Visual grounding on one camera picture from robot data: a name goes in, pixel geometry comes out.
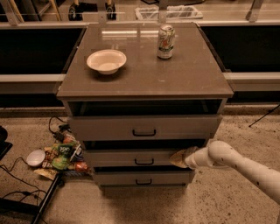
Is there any grey drawer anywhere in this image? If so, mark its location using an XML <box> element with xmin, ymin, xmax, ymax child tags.
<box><xmin>94</xmin><ymin>171</ymin><xmax>194</xmax><ymax>187</ymax></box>
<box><xmin>68</xmin><ymin>115</ymin><xmax>221</xmax><ymax>141</ymax></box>
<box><xmin>83</xmin><ymin>148</ymin><xmax>179</xmax><ymax>167</ymax></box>

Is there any black stand base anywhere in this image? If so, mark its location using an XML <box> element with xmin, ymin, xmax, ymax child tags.
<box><xmin>0</xmin><ymin>174</ymin><xmax>63</xmax><ymax>224</ymax></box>

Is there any black wheeled cart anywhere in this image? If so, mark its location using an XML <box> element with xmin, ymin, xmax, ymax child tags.
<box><xmin>68</xmin><ymin>0</ymin><xmax>116</xmax><ymax>21</ymax></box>

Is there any green snack bag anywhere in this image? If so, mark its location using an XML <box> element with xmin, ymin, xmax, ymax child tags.
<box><xmin>52</xmin><ymin>143</ymin><xmax>74</xmax><ymax>171</ymax></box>

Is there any white green soda can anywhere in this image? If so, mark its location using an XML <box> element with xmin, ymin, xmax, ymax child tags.
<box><xmin>157</xmin><ymin>24</ymin><xmax>175</xmax><ymax>60</ymax></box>

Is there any tan snack wrapper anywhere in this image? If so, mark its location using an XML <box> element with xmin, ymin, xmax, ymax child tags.
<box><xmin>34</xmin><ymin>168</ymin><xmax>58</xmax><ymax>180</ymax></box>

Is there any white paper bowl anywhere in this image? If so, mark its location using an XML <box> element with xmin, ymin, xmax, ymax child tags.
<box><xmin>87</xmin><ymin>49</ymin><xmax>127</xmax><ymax>75</ymax></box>

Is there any black power adapter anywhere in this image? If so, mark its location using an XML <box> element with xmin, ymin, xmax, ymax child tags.
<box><xmin>53</xmin><ymin>132</ymin><xmax>65</xmax><ymax>142</ymax></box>

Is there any white plastic tray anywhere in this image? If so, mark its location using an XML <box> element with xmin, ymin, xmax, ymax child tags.
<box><xmin>135</xmin><ymin>5</ymin><xmax>203</xmax><ymax>20</ymax></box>

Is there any black floor cable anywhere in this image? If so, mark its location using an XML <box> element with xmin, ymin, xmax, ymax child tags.
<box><xmin>0</xmin><ymin>157</ymin><xmax>48</xmax><ymax>202</ymax></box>

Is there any white bowl on floor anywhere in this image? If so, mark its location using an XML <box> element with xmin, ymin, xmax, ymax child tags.
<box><xmin>26</xmin><ymin>150</ymin><xmax>46</xmax><ymax>167</ymax></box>

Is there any grey drawer cabinet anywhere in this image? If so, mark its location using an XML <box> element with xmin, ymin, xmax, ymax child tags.
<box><xmin>57</xmin><ymin>24</ymin><xmax>233</xmax><ymax>178</ymax></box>

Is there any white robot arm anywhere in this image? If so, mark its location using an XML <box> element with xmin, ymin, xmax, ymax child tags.
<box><xmin>170</xmin><ymin>141</ymin><xmax>280</xmax><ymax>204</ymax></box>

